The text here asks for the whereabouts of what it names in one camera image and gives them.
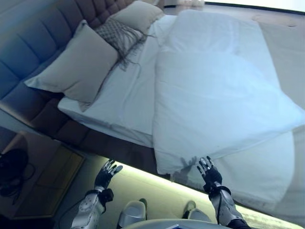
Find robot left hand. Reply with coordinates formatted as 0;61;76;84
94;159;123;192

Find brown upholstered headboard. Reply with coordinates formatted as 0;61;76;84
0;0;134;113

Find white duvet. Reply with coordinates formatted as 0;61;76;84
152;9;305;175

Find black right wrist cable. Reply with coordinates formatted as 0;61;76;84
215;187;231;226

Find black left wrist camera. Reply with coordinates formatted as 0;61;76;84
102;188;114;203

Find beige pillow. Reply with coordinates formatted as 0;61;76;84
23;19;120;113
112;0;165;34

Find brown upholstered bed frame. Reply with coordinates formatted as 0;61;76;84
0;93;191;184

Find silver robot leg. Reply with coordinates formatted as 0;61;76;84
118;198;148;229
183;200;212;224

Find silver robot right leg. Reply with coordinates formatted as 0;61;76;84
183;200;212;224

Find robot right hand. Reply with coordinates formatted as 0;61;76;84
196;156;224;194

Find black cable bundle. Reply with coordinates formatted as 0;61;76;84
0;147;37;200

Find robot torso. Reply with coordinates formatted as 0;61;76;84
122;218;231;229

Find white bed sheet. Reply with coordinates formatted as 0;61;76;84
58;16;178;149

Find silver robot left leg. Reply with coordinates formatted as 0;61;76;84
118;198;148;229

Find grey knitted tassel cushion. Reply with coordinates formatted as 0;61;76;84
94;19;155;72

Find wooden nightstand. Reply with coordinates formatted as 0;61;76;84
0;130;87;219

